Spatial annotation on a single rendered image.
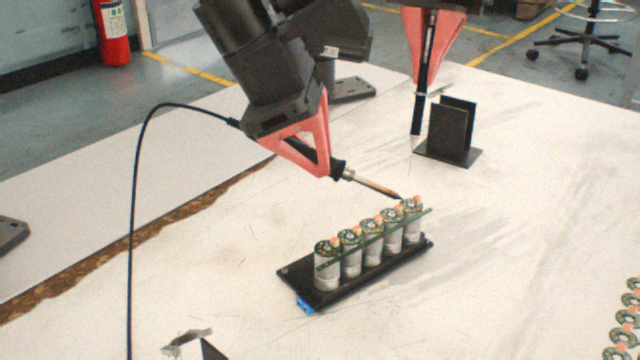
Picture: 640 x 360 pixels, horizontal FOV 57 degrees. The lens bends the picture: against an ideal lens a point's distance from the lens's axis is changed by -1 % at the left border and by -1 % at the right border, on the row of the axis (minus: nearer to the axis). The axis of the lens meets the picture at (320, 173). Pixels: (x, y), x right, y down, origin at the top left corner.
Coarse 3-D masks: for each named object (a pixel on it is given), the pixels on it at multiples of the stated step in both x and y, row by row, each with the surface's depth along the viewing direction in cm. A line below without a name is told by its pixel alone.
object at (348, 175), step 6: (348, 168) 61; (342, 174) 61; (348, 174) 61; (354, 174) 61; (348, 180) 61; (354, 180) 61; (360, 180) 61; (366, 180) 61; (366, 186) 62; (372, 186) 62; (378, 186) 62; (378, 192) 62; (384, 192) 62; (390, 192) 62; (396, 198) 62
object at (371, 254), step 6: (366, 234) 58; (378, 234) 58; (366, 240) 58; (378, 240) 59; (366, 246) 59; (372, 246) 59; (378, 246) 59; (366, 252) 59; (372, 252) 59; (378, 252) 59; (366, 258) 60; (372, 258) 59; (378, 258) 60; (366, 264) 60; (372, 264) 60
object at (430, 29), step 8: (432, 32) 58; (424, 40) 59; (432, 40) 58; (424, 48) 59; (424, 56) 59; (424, 64) 59; (424, 72) 59; (424, 80) 59; (416, 88) 60; (424, 88) 59; (416, 96) 60; (424, 96) 60; (416, 104) 60; (424, 104) 60; (416, 112) 60; (416, 120) 60; (416, 128) 60
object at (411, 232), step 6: (408, 204) 62; (408, 216) 61; (414, 222) 62; (420, 222) 62; (408, 228) 62; (414, 228) 62; (408, 234) 62; (414, 234) 62; (402, 240) 63; (408, 240) 63; (414, 240) 63
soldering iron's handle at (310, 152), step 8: (232, 120) 59; (240, 128) 59; (288, 144) 59; (296, 144) 60; (304, 144) 60; (304, 152) 60; (312, 152) 60; (312, 160) 60; (336, 160) 61; (344, 160) 61; (336, 168) 60; (344, 168) 60; (328, 176) 61; (336, 176) 60
